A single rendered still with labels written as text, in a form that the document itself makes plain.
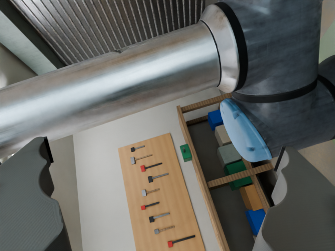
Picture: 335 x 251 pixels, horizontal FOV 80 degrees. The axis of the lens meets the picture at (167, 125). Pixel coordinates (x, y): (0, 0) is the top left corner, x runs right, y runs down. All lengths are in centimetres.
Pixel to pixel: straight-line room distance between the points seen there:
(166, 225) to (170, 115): 170
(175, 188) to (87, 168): 148
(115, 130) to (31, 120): 327
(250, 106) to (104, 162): 321
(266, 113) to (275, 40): 12
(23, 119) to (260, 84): 37
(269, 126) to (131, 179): 297
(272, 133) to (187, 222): 277
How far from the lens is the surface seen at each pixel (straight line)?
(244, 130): 39
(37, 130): 37
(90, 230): 348
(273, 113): 40
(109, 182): 340
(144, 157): 327
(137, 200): 321
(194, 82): 33
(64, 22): 323
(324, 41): 62
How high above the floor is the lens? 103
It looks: level
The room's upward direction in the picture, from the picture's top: 107 degrees counter-clockwise
